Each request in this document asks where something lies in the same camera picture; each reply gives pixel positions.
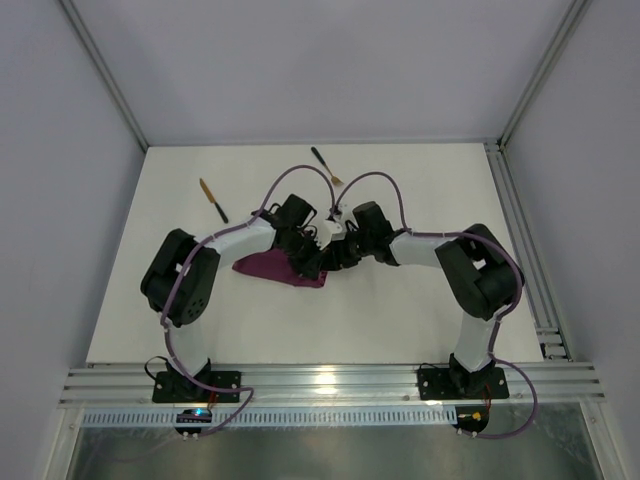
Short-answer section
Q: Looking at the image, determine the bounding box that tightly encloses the front aluminium rail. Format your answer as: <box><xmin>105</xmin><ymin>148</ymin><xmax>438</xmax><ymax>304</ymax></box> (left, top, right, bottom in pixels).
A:
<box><xmin>59</xmin><ymin>362</ymin><xmax>606</xmax><ymax>408</ymax></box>

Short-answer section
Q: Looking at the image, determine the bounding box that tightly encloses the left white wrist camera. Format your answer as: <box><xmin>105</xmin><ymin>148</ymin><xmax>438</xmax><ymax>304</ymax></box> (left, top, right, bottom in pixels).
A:
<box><xmin>316</xmin><ymin>219</ymin><xmax>344</xmax><ymax>249</ymax></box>

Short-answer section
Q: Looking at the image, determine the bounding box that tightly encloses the aluminium rail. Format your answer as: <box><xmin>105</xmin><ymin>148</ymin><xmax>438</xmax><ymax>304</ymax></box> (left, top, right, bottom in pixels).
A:
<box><xmin>484</xmin><ymin>140</ymin><xmax>573</xmax><ymax>362</ymax></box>
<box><xmin>59</xmin><ymin>362</ymin><xmax>606</xmax><ymax>408</ymax></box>

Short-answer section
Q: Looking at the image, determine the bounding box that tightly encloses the left black controller board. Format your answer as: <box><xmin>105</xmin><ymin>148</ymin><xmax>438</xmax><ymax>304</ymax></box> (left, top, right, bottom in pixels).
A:
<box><xmin>174</xmin><ymin>407</ymin><xmax>212</xmax><ymax>436</ymax></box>

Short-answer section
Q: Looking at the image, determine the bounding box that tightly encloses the black controller board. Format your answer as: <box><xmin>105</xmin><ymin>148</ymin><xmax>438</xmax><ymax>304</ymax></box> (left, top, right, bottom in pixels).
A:
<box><xmin>453</xmin><ymin>408</ymin><xmax>490</xmax><ymax>436</ymax></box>
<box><xmin>174</xmin><ymin>407</ymin><xmax>212</xmax><ymax>436</ymax></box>

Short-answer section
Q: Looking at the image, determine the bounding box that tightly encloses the right corner frame post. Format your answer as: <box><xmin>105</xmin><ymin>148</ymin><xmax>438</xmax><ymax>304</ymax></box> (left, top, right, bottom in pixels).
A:
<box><xmin>498</xmin><ymin>0</ymin><xmax>592</xmax><ymax>150</ymax></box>

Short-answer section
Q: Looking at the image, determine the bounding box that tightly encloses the right black controller board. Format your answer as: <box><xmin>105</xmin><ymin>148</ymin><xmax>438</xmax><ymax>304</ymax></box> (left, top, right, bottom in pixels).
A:
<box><xmin>453</xmin><ymin>408</ymin><xmax>490</xmax><ymax>436</ymax></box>

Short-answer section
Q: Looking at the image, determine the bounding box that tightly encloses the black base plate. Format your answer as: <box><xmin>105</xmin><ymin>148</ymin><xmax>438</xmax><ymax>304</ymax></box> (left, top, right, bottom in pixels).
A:
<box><xmin>416</xmin><ymin>364</ymin><xmax>510</xmax><ymax>400</ymax></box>
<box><xmin>152</xmin><ymin>369</ymin><xmax>242</xmax><ymax>404</ymax></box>

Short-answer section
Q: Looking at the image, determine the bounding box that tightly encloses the right side aluminium rail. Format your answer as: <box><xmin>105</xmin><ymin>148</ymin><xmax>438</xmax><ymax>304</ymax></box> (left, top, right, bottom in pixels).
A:
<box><xmin>484</xmin><ymin>140</ymin><xmax>573</xmax><ymax>362</ymax></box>

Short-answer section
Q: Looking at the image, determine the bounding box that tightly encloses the purple cloth napkin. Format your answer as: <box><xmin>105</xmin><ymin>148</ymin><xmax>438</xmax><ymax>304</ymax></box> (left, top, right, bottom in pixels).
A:
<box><xmin>232</xmin><ymin>249</ymin><xmax>327</xmax><ymax>289</ymax></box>

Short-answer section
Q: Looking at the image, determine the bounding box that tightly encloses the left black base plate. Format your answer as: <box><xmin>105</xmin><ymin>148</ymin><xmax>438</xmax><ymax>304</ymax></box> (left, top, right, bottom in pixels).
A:
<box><xmin>152</xmin><ymin>369</ymin><xmax>242</xmax><ymax>404</ymax></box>

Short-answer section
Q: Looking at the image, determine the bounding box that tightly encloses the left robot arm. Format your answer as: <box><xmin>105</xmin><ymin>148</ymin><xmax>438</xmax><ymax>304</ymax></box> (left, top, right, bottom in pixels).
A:
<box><xmin>140</xmin><ymin>194</ymin><xmax>326</xmax><ymax>404</ymax></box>

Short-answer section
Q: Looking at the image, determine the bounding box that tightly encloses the corner frame post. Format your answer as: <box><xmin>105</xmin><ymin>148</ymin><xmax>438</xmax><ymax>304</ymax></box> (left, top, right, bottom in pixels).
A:
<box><xmin>498</xmin><ymin>0</ymin><xmax>592</xmax><ymax>150</ymax></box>
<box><xmin>56</xmin><ymin>0</ymin><xmax>150</xmax><ymax>153</ymax></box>

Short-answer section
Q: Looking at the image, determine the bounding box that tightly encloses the slotted cable duct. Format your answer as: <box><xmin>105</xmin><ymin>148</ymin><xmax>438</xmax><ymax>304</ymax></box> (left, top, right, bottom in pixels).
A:
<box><xmin>81</xmin><ymin>405</ymin><xmax>456</xmax><ymax>428</ymax></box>

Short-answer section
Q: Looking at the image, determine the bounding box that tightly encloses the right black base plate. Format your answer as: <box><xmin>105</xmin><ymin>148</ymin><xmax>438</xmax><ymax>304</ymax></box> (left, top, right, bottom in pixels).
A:
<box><xmin>416</xmin><ymin>364</ymin><xmax>510</xmax><ymax>400</ymax></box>

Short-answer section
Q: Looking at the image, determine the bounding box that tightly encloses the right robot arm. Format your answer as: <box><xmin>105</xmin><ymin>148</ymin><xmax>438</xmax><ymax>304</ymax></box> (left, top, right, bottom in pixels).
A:
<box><xmin>319</xmin><ymin>202</ymin><xmax>524</xmax><ymax>400</ymax></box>

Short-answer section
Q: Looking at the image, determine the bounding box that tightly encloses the left corner frame post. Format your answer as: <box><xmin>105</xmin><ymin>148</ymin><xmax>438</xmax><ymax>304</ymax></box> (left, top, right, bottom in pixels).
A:
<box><xmin>56</xmin><ymin>0</ymin><xmax>150</xmax><ymax>153</ymax></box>

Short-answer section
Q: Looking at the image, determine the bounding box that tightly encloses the gold fork black handle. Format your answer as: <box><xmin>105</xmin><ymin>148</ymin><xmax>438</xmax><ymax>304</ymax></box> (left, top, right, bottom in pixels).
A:
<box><xmin>310</xmin><ymin>146</ymin><xmax>344</xmax><ymax>187</ymax></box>

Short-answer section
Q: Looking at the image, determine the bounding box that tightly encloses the gold knife black handle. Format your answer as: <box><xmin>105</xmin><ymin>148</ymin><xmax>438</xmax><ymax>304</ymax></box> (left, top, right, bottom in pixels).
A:
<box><xmin>199</xmin><ymin>178</ymin><xmax>229</xmax><ymax>224</ymax></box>

